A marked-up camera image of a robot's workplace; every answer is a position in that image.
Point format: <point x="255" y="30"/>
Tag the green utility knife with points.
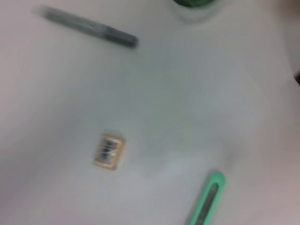
<point x="206" y="201"/>

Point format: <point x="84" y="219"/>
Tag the beige eraser with barcode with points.
<point x="108" y="152"/>

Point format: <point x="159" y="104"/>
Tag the water bottle with green label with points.
<point x="192" y="7"/>

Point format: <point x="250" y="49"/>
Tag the silver marker pen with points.
<point x="93" y="27"/>

